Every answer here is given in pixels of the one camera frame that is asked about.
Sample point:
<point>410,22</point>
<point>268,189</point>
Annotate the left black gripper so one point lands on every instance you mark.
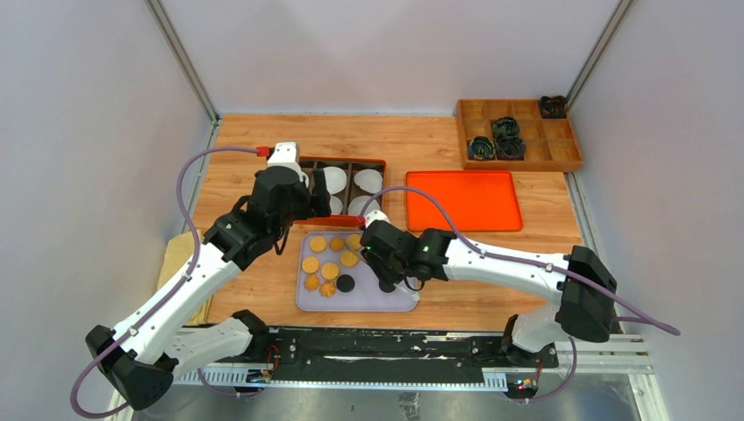
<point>314,203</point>

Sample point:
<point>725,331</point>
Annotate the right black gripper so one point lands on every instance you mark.
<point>378,267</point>

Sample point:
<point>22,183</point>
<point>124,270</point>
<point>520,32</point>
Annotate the round yellow biscuit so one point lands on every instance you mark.
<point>349,259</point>
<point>318,244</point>
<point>330,271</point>
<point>310,265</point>
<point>353,241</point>

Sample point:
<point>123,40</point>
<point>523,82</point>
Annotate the orange cookie box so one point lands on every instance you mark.
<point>352,165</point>

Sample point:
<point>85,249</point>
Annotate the metal tongs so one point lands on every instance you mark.
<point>405,286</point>

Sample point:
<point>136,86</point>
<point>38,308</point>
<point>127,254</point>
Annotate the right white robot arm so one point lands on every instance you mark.
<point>577,288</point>

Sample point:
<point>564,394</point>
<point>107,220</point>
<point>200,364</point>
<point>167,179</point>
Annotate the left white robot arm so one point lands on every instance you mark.
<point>141,355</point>

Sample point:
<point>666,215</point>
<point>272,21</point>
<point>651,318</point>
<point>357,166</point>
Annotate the black sandwich cookie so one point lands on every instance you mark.
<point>387,287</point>
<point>345,283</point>

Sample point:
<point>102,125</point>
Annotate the swirl butter cookie top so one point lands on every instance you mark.
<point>337,244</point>

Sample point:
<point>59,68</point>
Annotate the swirl butter cookie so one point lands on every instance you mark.
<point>327,289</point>
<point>337,244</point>
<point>311,282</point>

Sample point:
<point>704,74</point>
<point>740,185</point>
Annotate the white paper cup liner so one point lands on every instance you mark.
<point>369,180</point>
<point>362,205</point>
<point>336,205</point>
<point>335,179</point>

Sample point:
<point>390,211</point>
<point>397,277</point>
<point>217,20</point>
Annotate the lavender cookie tray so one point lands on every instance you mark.
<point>366,296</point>

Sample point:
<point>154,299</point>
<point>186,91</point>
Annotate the orange box lid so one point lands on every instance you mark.
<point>476,201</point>

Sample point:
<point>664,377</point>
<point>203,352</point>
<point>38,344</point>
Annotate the yellow cloth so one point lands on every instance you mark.
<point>178,250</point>

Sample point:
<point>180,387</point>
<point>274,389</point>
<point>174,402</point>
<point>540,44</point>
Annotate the black coiled item left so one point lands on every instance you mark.
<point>481,148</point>

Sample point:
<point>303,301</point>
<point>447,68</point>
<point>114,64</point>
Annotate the black coiled item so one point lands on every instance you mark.
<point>481,148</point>
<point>505,127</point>
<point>510,148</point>

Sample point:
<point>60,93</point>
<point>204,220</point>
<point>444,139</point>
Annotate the black coiled item right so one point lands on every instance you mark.
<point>510,148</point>

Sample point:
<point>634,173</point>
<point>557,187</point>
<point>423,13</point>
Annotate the wooden compartment organizer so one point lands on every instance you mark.
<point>551,143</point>

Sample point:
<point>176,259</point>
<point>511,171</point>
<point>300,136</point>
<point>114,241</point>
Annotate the black coiled item top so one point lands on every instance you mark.
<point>505,127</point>

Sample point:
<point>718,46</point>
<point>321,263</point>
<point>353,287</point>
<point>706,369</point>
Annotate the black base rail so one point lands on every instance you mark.
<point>367,359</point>

